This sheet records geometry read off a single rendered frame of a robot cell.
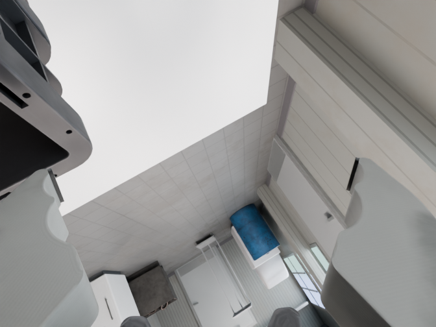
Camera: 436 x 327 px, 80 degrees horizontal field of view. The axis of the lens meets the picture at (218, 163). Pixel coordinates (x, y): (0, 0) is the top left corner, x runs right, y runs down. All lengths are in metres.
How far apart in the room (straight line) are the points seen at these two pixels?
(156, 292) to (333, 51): 4.76
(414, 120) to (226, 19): 1.15
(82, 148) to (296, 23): 1.61
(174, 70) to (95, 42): 0.14
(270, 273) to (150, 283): 2.45
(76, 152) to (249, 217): 5.05
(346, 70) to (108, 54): 1.28
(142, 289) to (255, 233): 2.29
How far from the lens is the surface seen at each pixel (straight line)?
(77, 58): 0.43
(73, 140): 0.18
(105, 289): 4.28
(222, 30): 0.50
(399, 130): 1.43
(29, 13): 0.26
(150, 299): 5.40
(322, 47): 1.62
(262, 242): 5.14
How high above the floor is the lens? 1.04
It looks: 22 degrees down
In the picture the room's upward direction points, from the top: 148 degrees clockwise
